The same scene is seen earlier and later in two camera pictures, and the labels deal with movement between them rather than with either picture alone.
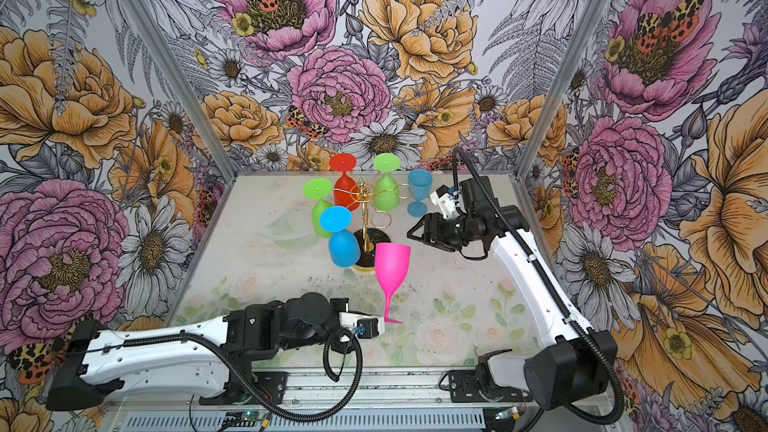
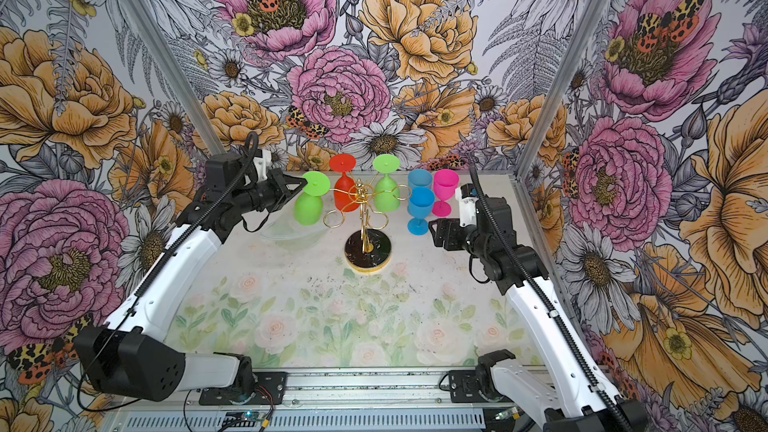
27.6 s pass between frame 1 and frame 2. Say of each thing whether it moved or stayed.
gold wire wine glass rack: stayed
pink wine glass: moved
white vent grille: stayed
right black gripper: stayed
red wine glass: stayed
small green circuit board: stayed
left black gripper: moved
